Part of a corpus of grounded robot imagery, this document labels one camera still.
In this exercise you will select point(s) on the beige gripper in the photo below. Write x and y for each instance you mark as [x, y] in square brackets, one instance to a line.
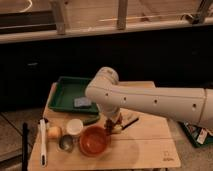
[117, 120]

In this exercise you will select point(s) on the bunch of dark grapes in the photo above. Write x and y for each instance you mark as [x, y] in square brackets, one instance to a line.
[109, 125]

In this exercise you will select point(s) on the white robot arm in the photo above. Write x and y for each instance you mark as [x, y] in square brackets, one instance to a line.
[192, 105]

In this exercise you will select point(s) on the red bowl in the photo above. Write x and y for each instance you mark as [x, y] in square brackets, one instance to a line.
[94, 141]

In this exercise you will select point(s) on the yellow banana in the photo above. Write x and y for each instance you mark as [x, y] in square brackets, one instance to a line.
[117, 130]

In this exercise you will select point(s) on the wooden scrub brush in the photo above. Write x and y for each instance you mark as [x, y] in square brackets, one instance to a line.
[128, 119]

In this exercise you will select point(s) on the green cucumber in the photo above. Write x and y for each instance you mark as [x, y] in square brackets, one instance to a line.
[91, 120]

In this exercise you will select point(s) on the blue-grey sponge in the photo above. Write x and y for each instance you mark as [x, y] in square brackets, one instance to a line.
[82, 102]

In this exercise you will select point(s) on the white round cup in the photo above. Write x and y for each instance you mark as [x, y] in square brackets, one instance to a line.
[74, 127]

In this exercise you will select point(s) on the small metal cup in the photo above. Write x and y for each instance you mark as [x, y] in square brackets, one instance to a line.
[66, 143]

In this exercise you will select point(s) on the green plastic tray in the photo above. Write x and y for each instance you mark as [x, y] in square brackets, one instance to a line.
[66, 91]

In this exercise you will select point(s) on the yellow onion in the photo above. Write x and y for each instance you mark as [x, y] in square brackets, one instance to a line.
[54, 132]

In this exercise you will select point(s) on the green bin with items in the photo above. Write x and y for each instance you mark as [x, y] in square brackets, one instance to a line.
[192, 132]

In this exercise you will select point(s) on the black pole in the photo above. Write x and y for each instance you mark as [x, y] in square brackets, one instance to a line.
[25, 147]

